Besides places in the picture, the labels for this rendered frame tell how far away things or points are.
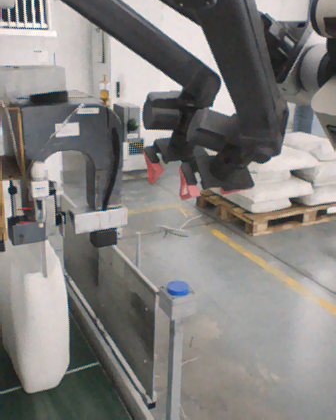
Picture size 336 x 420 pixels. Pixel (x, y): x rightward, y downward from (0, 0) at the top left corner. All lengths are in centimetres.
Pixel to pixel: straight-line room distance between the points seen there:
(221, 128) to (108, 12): 26
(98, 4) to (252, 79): 32
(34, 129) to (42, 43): 282
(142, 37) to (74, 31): 452
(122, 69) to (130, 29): 406
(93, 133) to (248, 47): 68
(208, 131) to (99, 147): 48
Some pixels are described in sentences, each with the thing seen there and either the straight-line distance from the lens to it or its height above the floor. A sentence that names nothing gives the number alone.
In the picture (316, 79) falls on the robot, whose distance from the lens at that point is 95.
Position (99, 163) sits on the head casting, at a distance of 121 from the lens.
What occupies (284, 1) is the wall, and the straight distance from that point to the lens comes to 672.
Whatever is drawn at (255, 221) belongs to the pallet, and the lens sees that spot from 382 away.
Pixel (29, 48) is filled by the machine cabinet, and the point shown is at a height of 134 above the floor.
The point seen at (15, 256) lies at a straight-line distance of 162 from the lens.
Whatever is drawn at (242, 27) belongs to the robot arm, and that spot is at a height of 151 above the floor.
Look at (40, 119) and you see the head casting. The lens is 114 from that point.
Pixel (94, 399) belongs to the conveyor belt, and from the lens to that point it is 171.
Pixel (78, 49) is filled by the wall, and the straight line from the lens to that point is 539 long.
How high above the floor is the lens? 151
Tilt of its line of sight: 19 degrees down
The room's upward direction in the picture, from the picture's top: 2 degrees clockwise
